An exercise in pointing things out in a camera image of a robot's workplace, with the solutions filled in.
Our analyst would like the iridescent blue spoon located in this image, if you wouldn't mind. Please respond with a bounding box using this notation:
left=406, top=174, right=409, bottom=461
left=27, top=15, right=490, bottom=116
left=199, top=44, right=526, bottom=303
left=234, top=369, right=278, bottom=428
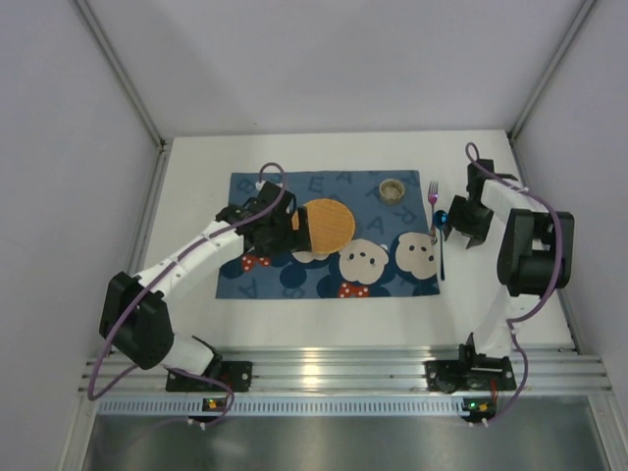
left=433, top=210, right=448, bottom=281

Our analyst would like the iridescent purple fork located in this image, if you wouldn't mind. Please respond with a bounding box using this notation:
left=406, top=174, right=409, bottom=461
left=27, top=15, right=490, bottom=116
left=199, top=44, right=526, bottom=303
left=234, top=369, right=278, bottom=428
left=428, top=181, right=439, bottom=245

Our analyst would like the round woven wicker plate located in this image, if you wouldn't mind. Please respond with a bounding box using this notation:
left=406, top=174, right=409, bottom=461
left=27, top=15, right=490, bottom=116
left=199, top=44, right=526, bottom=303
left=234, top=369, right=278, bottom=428
left=291, top=198, right=356, bottom=254

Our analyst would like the small beige cup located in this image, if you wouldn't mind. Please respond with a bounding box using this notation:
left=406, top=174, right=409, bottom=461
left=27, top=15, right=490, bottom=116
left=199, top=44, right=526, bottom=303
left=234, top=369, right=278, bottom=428
left=379, top=179, right=405, bottom=205

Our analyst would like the blue bear placemat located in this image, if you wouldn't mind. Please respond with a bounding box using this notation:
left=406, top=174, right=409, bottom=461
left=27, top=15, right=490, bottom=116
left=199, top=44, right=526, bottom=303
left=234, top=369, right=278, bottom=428
left=216, top=170, right=440, bottom=300

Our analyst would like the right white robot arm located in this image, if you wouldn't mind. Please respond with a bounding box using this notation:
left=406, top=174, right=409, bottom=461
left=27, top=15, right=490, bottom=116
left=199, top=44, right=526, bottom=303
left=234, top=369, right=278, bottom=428
left=444, top=158, right=575, bottom=374

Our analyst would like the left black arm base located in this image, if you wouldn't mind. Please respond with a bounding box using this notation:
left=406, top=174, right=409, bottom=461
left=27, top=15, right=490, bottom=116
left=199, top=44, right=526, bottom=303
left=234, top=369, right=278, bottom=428
left=166, top=360, right=253, bottom=393

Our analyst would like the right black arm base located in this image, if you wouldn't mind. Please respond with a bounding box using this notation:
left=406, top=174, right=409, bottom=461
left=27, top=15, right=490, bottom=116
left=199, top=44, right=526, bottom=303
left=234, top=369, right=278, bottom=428
left=425, top=357, right=517, bottom=394

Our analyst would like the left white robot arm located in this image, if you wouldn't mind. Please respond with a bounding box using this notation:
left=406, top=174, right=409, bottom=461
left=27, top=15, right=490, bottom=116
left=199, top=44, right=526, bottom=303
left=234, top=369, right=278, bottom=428
left=99, top=182, right=311, bottom=375

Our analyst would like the aluminium mounting rail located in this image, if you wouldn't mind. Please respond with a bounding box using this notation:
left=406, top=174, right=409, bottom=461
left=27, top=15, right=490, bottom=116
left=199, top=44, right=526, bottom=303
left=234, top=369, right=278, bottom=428
left=77, top=344, right=613, bottom=394

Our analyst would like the slotted grey cable duct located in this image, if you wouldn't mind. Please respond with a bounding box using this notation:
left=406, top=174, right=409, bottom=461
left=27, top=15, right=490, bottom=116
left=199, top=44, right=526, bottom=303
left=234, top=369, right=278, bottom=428
left=97, top=395, right=493, bottom=417

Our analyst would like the right aluminium frame post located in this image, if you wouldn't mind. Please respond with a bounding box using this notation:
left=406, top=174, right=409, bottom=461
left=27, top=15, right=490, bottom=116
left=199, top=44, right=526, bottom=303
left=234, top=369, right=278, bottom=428
left=506, top=0, right=600, bottom=146

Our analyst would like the aluminium frame post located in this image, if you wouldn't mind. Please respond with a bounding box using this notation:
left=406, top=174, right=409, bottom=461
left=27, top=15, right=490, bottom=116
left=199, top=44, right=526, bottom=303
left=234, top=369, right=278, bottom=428
left=70, top=0, right=166, bottom=151
left=506, top=0, right=600, bottom=146

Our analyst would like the left aluminium frame post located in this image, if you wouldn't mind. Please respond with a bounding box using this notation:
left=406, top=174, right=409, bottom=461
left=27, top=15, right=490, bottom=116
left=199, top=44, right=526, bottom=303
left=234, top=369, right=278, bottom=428
left=70, top=0, right=166, bottom=151

